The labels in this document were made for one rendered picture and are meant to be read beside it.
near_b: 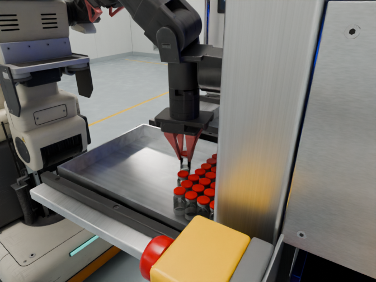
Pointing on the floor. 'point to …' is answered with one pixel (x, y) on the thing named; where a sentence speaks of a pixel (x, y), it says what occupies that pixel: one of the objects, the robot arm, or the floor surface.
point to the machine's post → (263, 109)
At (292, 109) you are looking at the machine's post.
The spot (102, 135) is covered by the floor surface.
